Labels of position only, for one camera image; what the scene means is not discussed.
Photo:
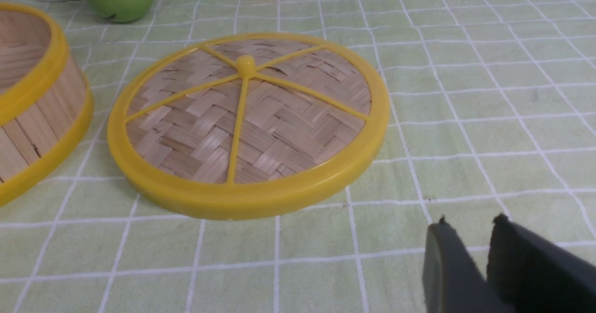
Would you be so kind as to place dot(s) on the yellow woven bamboo steamer lid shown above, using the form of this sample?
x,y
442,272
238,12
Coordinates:
x,y
249,126

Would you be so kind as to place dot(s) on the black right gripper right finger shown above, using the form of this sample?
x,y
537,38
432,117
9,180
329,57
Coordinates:
x,y
534,275

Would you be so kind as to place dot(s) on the green checkered tablecloth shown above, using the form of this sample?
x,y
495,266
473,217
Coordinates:
x,y
493,111

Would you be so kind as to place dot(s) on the yellow bamboo steamer basket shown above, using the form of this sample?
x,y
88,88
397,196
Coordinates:
x,y
46,101

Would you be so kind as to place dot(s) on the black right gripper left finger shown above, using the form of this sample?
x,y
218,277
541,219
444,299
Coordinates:
x,y
452,283

